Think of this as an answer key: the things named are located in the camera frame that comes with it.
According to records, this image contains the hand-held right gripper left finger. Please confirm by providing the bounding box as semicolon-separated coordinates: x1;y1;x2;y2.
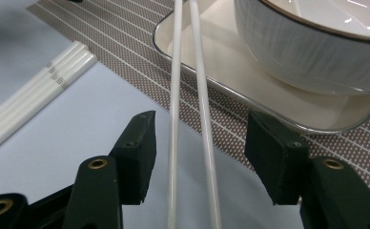
109;110;158;206

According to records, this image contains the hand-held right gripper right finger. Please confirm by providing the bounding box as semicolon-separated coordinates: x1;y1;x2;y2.
243;111;312;206

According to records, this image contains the white plastic chopstick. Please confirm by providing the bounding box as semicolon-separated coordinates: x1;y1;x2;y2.
166;0;185;229
188;0;223;229

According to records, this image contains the row of white chopsticks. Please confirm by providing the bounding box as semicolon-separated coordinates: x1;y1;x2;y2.
0;40;98;160

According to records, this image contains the pale blue table mat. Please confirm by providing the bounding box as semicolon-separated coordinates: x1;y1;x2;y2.
0;0;305;229

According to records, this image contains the white ribbed bowl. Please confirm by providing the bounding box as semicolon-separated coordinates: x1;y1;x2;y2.
233;0;370;97

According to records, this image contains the striped brown placemat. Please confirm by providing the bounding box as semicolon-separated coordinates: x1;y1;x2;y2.
27;0;370;198

